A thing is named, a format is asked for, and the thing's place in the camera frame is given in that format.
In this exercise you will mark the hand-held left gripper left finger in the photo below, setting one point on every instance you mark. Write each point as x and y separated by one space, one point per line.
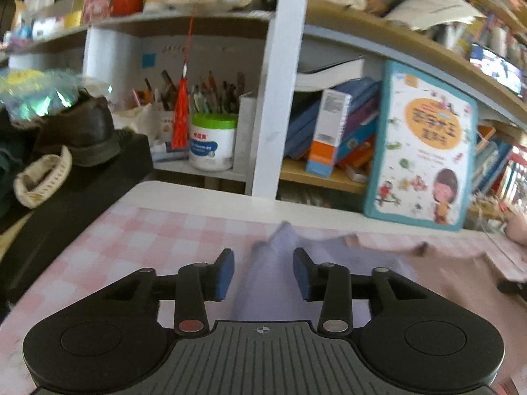
225 276

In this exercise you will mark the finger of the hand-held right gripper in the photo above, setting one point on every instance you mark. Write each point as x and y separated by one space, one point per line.
512 287

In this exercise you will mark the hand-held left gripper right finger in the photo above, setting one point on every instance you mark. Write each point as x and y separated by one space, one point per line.
302 276

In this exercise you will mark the purple and pink sweater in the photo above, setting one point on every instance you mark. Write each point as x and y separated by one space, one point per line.
271 267

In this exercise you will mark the pink plush toy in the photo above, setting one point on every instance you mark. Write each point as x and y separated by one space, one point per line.
518 226

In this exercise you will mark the row of leaning thin books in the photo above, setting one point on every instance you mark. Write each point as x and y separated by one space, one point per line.
490 160

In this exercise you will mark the white jar with green lid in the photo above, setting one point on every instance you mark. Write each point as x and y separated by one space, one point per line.
212 144

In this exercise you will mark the white and orange carton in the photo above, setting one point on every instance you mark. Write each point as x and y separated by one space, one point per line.
327 131

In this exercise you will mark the black case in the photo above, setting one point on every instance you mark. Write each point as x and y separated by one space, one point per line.
94 197

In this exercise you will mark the teal children's picture book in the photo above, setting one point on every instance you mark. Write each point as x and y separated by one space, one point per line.
424 148

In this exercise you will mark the red tassel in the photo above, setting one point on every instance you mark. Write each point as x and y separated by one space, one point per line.
181 115

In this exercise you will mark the row of blue books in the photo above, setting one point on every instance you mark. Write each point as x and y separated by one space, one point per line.
362 107

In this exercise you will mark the bunch of pens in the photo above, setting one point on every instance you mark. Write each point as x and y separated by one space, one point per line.
206 90

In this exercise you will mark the white and wooden bookshelf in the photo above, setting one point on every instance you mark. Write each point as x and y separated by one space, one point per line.
280 90

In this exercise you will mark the brown leather shoe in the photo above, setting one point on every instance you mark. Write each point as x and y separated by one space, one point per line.
80 131

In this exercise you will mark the tablet with lit screen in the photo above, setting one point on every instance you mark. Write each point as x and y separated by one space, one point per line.
496 68

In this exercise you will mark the dark green cloth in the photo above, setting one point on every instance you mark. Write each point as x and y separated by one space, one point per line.
6 160

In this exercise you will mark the iridescent plastic bag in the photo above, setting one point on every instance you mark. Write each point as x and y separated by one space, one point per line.
37 94

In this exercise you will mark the row of shelf-top books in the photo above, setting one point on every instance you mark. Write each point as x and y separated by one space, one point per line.
432 0

